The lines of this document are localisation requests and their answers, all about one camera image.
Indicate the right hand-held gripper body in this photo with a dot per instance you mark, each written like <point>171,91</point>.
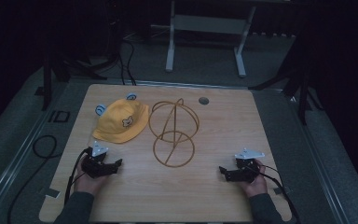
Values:
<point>244,169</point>

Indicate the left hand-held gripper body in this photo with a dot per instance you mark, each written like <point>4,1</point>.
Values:
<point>97,164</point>

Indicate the yellow bucket hat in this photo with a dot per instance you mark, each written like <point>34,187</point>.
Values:
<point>121,121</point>

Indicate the person's right hand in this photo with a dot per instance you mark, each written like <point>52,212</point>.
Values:
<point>255,183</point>

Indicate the person's left hand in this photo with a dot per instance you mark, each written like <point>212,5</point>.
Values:
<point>88,183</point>

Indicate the grey table grommet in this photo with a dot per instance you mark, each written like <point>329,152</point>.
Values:
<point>203,100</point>

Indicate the black tripod stand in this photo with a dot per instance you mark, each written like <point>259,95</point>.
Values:
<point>295,84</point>
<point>62,67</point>

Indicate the white metal table frame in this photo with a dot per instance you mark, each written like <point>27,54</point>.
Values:
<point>207,37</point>

